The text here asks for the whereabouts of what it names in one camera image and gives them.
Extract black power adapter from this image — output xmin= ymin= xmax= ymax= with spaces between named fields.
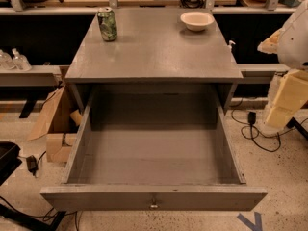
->
xmin=26 ymin=155 xmax=38 ymax=176
xmin=247 ymin=112 xmax=256 ymax=125

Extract clear sanitizer bottle right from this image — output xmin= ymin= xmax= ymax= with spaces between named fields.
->
xmin=12 ymin=48 xmax=32 ymax=71

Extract black bin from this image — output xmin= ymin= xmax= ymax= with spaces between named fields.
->
xmin=0 ymin=141 xmax=22 ymax=185

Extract green soda can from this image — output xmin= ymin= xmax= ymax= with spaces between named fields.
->
xmin=97 ymin=7 xmax=117 ymax=41

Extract clear sanitizer bottle left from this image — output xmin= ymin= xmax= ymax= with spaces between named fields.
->
xmin=0 ymin=50 xmax=15 ymax=70

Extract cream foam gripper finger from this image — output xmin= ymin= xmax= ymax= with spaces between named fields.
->
xmin=257 ymin=29 xmax=281 ymax=54
xmin=263 ymin=69 xmax=308 ymax=129

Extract grey open top drawer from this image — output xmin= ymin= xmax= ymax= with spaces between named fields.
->
xmin=41 ymin=85 xmax=267 ymax=211

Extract black power adapter right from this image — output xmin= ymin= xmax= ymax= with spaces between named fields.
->
xmin=247 ymin=112 xmax=256 ymax=125

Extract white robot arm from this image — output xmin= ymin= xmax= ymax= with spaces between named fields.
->
xmin=258 ymin=0 xmax=308 ymax=134

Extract small white pump bottle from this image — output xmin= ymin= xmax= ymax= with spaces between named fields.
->
xmin=228 ymin=40 xmax=236 ymax=53

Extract metal drawer knob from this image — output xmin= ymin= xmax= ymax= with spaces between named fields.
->
xmin=150 ymin=199 xmax=158 ymax=210

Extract cardboard box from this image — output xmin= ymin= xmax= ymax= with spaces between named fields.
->
xmin=26 ymin=65 xmax=83 ymax=164

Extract grey cabinet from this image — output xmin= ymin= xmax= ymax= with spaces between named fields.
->
xmin=65 ymin=8 xmax=243 ymax=110

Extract black power adapter left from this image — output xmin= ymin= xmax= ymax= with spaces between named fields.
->
xmin=26 ymin=155 xmax=38 ymax=176

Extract black floor cable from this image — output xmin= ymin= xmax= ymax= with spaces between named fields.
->
xmin=230 ymin=98 xmax=308 ymax=153

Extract white bowl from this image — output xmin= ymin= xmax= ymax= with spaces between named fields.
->
xmin=180 ymin=12 xmax=215 ymax=32

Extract clear sanitizer bottle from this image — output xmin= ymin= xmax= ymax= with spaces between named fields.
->
xmin=0 ymin=50 xmax=15 ymax=70
xmin=12 ymin=48 xmax=32 ymax=71

